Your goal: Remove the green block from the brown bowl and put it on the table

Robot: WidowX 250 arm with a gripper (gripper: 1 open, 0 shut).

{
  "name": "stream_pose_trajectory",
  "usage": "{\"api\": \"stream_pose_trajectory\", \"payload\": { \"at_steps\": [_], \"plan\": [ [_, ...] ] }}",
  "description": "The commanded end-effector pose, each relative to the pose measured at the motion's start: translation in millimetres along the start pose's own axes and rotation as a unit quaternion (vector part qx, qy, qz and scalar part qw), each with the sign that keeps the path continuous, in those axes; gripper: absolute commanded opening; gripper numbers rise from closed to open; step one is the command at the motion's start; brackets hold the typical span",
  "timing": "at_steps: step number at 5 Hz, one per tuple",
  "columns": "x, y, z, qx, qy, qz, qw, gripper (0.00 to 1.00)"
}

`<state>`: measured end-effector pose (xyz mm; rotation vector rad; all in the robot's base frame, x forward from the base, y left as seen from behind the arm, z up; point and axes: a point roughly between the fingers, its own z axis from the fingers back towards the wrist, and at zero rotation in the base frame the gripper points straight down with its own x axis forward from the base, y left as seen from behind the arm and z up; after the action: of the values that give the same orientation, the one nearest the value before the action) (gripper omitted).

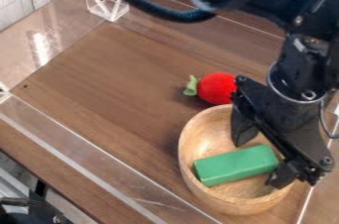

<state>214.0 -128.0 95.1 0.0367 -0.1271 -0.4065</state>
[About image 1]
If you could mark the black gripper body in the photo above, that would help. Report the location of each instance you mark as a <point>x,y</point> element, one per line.
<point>289,113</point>

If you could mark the brown wooden bowl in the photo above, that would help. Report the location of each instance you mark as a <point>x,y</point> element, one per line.
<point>204,138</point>

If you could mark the clear acrylic corner bracket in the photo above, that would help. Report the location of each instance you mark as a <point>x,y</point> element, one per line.
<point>111,10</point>

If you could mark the clear acrylic front wall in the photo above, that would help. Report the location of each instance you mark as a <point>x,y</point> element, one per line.
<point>110,190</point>

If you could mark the red plush strawberry toy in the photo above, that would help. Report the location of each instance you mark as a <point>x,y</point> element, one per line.
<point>215,87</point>

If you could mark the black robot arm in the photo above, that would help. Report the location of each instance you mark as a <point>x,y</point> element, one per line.
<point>310,22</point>

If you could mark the green rectangular block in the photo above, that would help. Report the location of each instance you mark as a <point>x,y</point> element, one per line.
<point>235,165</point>

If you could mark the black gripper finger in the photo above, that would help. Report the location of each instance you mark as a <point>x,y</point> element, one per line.
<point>286,174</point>
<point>244,129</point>

